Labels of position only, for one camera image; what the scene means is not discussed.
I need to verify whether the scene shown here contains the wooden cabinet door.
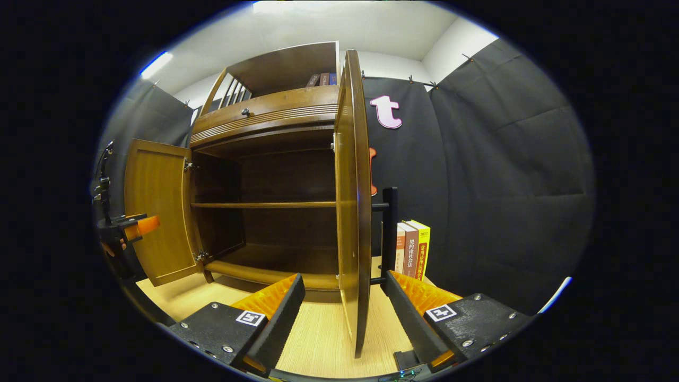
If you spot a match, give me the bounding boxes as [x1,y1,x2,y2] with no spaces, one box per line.
[124,139,205,287]
[333,49,398,359]

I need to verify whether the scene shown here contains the yellow book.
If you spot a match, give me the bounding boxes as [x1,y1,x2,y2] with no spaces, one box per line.
[407,220,431,282]

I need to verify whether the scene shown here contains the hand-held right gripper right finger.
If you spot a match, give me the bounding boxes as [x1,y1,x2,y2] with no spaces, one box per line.
[384,271,536,372]

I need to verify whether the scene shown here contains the wooden cabinet drawer with knob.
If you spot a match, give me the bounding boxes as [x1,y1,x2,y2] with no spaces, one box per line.
[189,85,340,149]

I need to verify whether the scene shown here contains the brown standing book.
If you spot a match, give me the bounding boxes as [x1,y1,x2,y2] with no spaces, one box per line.
[399,222,420,278]

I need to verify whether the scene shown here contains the wooden inner cabinet shelf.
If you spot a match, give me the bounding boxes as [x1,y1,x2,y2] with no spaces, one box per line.
[191,201,338,209]

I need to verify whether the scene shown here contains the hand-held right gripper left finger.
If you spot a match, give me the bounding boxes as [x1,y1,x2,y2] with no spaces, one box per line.
[170,273,307,378]

